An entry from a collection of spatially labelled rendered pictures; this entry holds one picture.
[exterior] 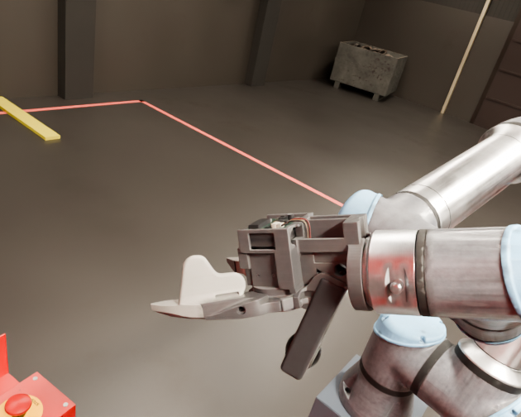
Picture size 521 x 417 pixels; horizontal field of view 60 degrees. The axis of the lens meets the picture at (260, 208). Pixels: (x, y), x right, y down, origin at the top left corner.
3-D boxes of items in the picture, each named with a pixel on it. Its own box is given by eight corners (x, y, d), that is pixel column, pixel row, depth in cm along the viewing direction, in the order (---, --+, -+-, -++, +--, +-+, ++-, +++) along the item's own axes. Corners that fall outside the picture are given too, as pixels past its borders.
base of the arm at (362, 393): (359, 360, 102) (373, 328, 98) (420, 403, 95) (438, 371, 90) (325, 397, 91) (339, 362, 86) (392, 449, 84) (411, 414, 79)
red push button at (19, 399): (37, 414, 75) (37, 400, 74) (15, 431, 72) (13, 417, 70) (22, 401, 77) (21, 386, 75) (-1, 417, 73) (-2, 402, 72)
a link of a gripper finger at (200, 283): (143, 259, 43) (237, 243, 44) (153, 318, 44) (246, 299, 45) (140, 268, 40) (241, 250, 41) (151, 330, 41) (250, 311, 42)
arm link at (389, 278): (427, 296, 43) (418, 334, 36) (379, 294, 45) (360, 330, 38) (422, 220, 42) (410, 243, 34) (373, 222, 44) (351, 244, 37)
